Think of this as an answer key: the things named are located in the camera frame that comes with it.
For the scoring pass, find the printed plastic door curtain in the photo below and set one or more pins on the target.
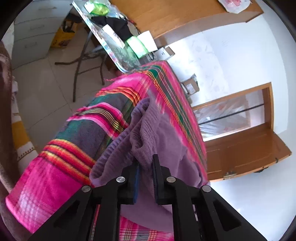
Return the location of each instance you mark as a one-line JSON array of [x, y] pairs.
[[226, 113]]

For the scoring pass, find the small white box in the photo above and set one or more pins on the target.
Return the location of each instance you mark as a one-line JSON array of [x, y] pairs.
[[165, 53]]

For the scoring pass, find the wooden wardrobe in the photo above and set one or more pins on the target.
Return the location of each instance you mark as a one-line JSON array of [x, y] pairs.
[[180, 16]]

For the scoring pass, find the yellow bag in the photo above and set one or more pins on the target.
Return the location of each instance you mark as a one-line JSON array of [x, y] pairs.
[[62, 36]]

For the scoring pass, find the pink green plaid bed sheet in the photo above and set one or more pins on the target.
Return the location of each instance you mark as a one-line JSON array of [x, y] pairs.
[[57, 180]]

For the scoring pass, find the yellow white printed cloth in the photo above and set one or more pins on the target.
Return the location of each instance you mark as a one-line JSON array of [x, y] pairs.
[[22, 136]]

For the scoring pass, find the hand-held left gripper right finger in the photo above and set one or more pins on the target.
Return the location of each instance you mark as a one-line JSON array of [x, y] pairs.
[[156, 185]]

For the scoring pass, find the brown fleece blanket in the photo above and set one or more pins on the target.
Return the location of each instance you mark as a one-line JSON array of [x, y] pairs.
[[5, 111]]

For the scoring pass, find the white drawer cabinet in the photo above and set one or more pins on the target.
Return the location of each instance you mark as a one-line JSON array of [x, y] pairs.
[[34, 30]]

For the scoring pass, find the white red plastic bag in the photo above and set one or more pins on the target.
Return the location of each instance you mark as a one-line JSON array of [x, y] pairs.
[[234, 4]]

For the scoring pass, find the purple fleece pants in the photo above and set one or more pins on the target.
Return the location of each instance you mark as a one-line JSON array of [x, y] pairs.
[[161, 129]]

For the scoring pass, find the white flat box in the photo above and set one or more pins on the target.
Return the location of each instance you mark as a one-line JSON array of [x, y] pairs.
[[113, 36]]

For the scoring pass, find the cardboard box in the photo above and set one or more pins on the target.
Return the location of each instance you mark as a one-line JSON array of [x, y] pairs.
[[190, 85]]

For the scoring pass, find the green wipes packet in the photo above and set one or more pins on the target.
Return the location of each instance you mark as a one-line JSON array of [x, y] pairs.
[[97, 6], [137, 46]]

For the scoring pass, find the metal door lock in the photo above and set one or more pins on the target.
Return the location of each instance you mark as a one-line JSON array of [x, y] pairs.
[[230, 174]]

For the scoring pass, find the folding table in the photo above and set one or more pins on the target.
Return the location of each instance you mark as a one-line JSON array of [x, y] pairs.
[[111, 51]]

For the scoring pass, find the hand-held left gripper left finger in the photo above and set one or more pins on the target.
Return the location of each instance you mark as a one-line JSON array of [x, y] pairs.
[[137, 183]]

